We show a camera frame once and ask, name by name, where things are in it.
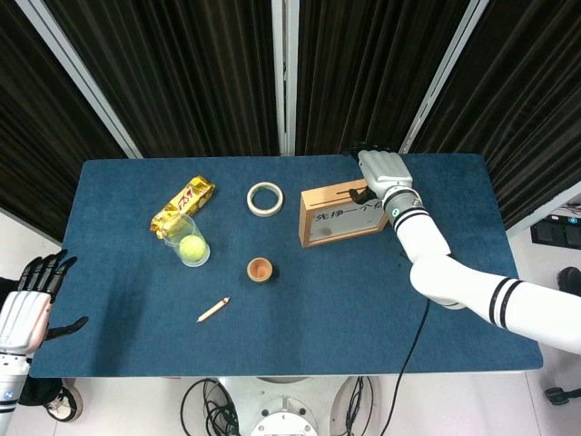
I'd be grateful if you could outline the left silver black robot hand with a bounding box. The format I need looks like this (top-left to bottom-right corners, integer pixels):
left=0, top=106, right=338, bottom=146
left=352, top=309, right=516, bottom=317
left=0, top=249, right=90, bottom=353

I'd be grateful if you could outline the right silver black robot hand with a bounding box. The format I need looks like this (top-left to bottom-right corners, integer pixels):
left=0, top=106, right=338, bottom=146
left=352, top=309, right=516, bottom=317
left=347, top=141, right=415, bottom=204

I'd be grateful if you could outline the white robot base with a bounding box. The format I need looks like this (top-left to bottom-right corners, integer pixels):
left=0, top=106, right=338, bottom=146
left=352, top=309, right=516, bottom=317
left=217, top=375, right=364, bottom=436

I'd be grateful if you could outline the white black sneaker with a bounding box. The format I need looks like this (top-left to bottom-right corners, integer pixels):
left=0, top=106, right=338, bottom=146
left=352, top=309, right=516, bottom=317
left=44, top=384, right=85, bottom=424

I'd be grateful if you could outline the black pleated partition panel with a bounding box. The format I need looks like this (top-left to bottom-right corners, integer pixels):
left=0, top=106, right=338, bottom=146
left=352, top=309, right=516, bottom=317
left=0, top=0, right=129, bottom=243
left=294, top=0, right=474, bottom=156
left=407, top=0, right=581, bottom=229
left=43, top=0, right=281, bottom=159

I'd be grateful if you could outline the white tape roll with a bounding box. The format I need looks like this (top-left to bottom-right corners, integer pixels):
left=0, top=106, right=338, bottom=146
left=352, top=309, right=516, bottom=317
left=246, top=182, right=285, bottom=217

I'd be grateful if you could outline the green painted wooden cup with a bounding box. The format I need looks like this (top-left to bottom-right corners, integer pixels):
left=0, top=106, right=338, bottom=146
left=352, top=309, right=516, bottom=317
left=246, top=256, right=275, bottom=285

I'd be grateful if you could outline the blue table cloth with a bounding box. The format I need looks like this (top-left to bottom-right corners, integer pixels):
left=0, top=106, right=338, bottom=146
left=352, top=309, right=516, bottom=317
left=27, top=153, right=545, bottom=379

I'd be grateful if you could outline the clear plastic ball tube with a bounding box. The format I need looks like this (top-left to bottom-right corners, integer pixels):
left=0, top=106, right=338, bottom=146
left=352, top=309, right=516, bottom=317
left=162, top=213, right=212, bottom=268

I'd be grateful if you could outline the yellow tennis ball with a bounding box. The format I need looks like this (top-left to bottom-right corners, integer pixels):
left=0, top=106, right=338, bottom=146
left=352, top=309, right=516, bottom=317
left=179, top=234, right=209, bottom=263

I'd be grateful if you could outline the cream pen with red band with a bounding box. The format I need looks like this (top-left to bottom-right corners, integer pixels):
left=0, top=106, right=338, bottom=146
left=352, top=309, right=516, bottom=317
left=195, top=296, right=231, bottom=323

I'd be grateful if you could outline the gold snack packet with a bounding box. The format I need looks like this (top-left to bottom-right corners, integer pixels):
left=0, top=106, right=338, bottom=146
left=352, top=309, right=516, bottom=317
left=150, top=175, right=215, bottom=240

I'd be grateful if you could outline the black shoe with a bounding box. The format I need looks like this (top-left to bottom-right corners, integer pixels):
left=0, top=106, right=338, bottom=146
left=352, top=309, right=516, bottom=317
left=556, top=266, right=581, bottom=294

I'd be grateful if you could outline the wooden framed money box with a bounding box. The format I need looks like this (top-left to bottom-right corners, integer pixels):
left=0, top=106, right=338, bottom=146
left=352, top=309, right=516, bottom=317
left=299, top=177, right=391, bottom=249

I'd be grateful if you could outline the white partition frame post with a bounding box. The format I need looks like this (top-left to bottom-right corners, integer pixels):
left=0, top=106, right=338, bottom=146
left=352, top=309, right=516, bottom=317
left=271, top=0, right=299, bottom=156
left=398, top=0, right=490, bottom=154
left=505, top=180, right=581, bottom=238
left=16, top=0, right=143, bottom=159

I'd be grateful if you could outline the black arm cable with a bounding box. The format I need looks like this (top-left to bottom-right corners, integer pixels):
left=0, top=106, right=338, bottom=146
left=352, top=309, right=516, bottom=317
left=379, top=299, right=431, bottom=436

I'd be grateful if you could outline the black looped floor cable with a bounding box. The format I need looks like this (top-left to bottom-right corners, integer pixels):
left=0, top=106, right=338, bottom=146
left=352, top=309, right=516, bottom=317
left=181, top=377, right=242, bottom=436

